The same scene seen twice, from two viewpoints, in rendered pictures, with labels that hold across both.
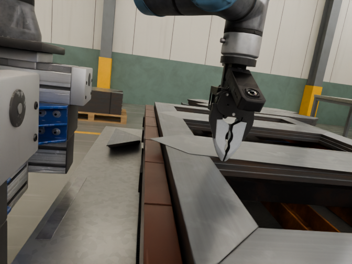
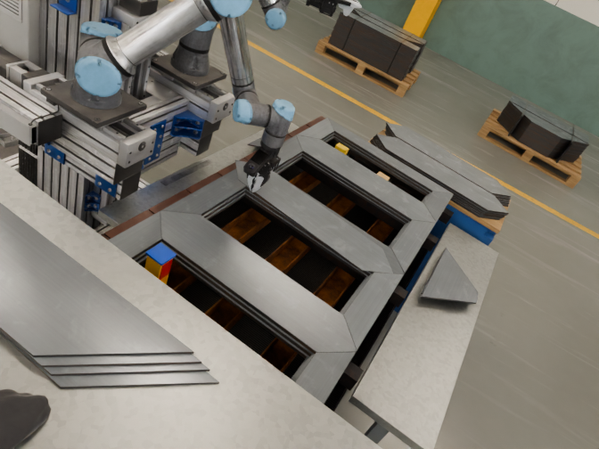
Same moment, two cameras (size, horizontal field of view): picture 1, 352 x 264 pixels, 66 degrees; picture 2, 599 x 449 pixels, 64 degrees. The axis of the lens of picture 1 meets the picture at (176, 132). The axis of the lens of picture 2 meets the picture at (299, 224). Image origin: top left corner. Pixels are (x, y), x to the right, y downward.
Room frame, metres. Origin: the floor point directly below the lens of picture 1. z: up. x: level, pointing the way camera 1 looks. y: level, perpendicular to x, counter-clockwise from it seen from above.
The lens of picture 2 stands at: (-0.69, -0.85, 1.87)
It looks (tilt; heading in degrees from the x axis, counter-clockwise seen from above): 37 degrees down; 23
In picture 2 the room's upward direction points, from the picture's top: 25 degrees clockwise
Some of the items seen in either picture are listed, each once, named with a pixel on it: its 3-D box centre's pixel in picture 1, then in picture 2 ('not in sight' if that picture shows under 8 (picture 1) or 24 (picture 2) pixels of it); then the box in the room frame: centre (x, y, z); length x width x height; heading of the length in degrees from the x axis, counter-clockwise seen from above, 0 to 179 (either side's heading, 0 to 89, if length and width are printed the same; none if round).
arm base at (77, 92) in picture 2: not in sight; (97, 82); (0.20, 0.34, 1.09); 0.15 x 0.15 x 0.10
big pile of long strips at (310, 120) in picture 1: (250, 112); (441, 169); (1.73, -0.45, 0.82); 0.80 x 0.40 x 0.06; 98
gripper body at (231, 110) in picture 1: (232, 88); (266, 156); (0.58, -0.10, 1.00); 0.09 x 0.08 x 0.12; 8
